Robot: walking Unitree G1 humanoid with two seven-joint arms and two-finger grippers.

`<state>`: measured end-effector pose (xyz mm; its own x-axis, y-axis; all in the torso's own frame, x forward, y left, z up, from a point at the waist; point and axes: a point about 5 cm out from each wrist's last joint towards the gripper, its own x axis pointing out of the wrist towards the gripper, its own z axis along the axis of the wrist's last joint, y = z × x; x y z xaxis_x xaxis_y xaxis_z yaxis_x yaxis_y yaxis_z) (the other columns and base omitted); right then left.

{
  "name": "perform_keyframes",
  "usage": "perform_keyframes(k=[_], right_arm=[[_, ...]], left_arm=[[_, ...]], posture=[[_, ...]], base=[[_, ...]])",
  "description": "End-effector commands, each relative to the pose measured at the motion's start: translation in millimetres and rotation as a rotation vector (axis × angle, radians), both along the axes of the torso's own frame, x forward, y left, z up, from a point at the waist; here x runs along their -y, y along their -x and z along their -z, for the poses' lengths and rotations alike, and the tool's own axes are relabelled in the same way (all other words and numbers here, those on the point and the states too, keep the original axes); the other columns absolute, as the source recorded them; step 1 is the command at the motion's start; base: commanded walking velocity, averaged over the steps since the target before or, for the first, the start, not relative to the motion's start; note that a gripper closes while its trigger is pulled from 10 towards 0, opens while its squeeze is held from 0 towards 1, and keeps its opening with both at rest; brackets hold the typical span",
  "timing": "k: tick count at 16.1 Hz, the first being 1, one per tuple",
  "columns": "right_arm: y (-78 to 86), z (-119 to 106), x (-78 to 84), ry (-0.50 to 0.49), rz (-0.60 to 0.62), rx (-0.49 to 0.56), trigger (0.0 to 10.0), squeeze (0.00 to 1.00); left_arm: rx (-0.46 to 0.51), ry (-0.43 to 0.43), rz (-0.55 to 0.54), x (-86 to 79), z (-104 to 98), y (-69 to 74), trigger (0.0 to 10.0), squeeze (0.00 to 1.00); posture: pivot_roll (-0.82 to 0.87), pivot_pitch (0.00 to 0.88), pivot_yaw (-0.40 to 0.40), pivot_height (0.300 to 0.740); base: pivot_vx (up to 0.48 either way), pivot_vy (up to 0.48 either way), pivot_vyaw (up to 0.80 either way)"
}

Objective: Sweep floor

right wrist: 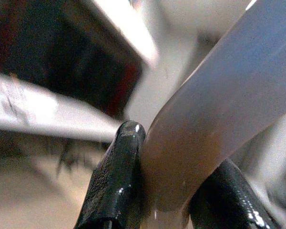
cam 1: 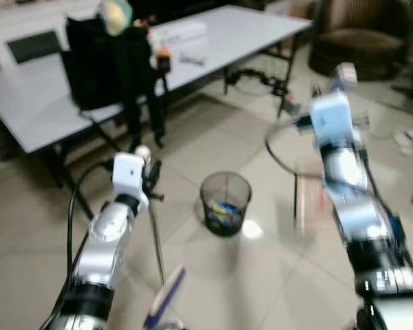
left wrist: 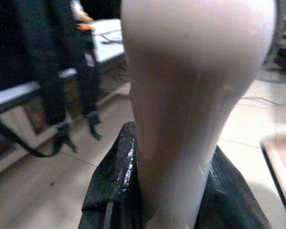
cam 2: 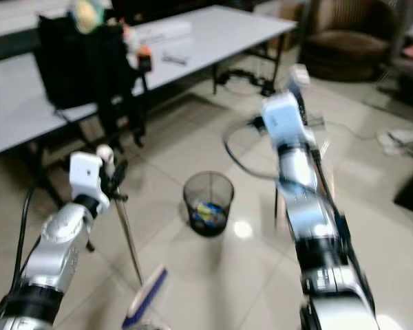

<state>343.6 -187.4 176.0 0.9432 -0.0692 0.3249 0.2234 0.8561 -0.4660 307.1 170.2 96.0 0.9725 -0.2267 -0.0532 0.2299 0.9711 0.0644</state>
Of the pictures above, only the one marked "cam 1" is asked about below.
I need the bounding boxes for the white-tipped dustpan handle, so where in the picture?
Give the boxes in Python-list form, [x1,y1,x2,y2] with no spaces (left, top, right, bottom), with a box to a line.
[330,62,359,94]

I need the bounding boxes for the blue broom with thin handle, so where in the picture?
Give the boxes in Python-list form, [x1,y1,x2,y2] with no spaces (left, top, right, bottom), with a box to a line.
[134,145,187,330]

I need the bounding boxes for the white crumpled cloth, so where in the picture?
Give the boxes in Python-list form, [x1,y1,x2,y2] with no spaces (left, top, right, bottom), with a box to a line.
[391,126,413,157]

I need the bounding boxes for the black mesh waste basket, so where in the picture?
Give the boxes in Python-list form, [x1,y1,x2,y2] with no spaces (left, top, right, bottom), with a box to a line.
[200,170,253,239]

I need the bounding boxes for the blue yellow wrapper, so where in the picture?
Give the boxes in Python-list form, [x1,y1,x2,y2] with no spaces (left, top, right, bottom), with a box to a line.
[209,201,244,228]

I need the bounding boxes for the brown armchair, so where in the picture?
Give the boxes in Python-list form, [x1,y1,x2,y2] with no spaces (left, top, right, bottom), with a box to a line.
[309,0,413,81]

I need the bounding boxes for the small orange black device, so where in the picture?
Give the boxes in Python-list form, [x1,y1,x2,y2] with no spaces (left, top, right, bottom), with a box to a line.
[155,44,173,74]

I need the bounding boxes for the black backpack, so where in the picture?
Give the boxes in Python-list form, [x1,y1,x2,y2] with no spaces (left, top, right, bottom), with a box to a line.
[60,15,170,151]

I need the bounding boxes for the small grey tool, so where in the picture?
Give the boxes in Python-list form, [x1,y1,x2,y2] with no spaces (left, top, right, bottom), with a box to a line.
[178,51,208,67]

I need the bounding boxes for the white flat box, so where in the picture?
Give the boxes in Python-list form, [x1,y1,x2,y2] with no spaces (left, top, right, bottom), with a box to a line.
[151,20,209,48]

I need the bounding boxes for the white folding table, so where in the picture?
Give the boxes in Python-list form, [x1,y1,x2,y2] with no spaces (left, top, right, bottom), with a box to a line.
[0,5,313,207]

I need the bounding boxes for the green yellow plush toy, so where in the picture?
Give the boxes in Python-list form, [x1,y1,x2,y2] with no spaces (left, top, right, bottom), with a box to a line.
[96,0,134,37]

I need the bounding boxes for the black flat tablet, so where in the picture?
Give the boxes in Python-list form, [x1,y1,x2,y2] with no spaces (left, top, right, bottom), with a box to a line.
[6,30,62,65]

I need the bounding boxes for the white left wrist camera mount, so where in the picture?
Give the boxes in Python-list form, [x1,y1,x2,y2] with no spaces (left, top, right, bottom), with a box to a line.
[112,153,149,201]

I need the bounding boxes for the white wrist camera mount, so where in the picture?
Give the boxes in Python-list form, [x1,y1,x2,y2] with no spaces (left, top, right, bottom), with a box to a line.
[112,153,149,201]
[308,89,356,149]

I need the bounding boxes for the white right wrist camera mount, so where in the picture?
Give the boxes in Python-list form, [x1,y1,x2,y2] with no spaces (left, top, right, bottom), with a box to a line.
[308,89,356,149]

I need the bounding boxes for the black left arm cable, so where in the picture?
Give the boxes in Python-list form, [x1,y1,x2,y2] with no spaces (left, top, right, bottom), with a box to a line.
[65,159,118,283]

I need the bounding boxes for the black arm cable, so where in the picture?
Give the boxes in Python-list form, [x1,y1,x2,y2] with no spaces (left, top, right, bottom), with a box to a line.
[65,159,118,283]
[264,115,326,182]

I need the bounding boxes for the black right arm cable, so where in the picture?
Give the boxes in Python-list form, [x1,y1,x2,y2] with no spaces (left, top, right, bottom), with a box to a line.
[264,115,326,182]

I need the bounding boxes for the black floor cable bundle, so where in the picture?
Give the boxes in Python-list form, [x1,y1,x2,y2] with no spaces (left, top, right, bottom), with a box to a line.
[224,67,291,98]

